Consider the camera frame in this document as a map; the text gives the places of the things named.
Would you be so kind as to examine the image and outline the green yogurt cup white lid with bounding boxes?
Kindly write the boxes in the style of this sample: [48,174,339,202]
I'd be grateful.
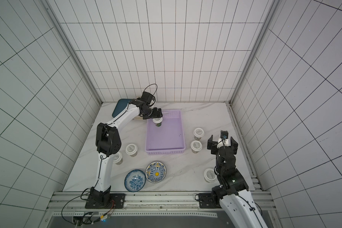
[153,117,162,127]

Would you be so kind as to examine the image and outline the purple perforated plastic basket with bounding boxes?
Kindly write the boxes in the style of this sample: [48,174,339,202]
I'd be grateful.
[145,109,186,155]

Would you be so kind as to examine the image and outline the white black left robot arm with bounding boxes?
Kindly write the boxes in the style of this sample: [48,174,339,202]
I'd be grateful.
[85,95,162,209]

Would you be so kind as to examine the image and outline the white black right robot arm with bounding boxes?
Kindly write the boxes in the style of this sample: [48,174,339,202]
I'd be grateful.
[207,132,267,228]

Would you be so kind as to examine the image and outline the beige folded cloth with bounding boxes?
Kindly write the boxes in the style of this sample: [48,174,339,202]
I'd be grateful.
[134,115,144,120]

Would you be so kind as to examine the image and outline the dark teal plastic tray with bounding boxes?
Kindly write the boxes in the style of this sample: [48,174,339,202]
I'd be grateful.
[112,99,135,118]

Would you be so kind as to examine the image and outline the yellow blue patterned plate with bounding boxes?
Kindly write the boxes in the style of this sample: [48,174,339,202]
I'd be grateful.
[145,161,167,183]

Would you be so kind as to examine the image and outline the blue patterned bowl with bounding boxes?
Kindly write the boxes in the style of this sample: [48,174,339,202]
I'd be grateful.
[124,169,146,192]

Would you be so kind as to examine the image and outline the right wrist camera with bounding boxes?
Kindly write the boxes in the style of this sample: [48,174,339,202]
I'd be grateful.
[220,130,229,141]

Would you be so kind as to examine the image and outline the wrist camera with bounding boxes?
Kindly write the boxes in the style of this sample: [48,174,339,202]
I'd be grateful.
[141,91,155,107]
[220,130,229,141]

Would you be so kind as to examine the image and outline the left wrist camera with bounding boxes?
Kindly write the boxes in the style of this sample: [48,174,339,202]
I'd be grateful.
[141,91,155,107]

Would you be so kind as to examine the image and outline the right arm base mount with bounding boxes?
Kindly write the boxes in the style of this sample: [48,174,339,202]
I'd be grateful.
[195,193,221,209]

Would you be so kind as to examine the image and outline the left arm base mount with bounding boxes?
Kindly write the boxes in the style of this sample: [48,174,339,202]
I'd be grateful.
[85,193,125,210]

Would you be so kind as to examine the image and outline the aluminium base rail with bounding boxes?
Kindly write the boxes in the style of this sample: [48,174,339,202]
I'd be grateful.
[43,191,279,223]

